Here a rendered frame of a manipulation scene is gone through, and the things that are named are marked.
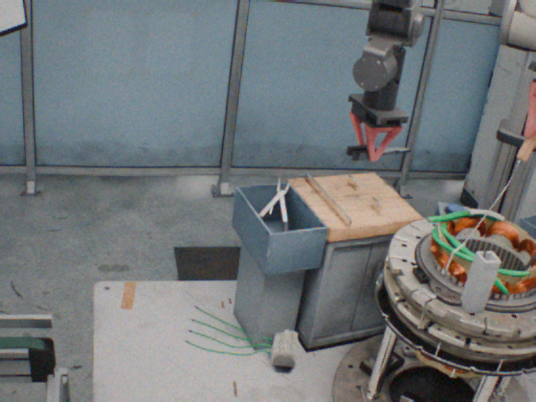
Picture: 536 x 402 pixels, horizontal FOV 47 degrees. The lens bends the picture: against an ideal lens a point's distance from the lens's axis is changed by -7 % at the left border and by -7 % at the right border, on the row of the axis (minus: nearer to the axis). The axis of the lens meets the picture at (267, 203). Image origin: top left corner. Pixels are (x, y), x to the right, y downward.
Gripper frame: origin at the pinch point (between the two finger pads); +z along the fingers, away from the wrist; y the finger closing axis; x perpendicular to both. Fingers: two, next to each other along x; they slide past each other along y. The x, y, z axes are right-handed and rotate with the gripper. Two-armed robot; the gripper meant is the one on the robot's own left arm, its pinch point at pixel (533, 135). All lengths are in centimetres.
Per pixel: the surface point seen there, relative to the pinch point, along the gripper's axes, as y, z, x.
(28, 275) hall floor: -55, 149, 156
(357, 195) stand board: -5.2, 27.8, 31.0
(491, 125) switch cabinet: 134, 13, 219
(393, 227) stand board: -0.2, 27.8, 21.5
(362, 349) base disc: 7, 53, 19
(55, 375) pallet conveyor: -45, 85, 24
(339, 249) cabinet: -8.1, 35.2, 20.3
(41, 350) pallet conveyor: -49, 79, 23
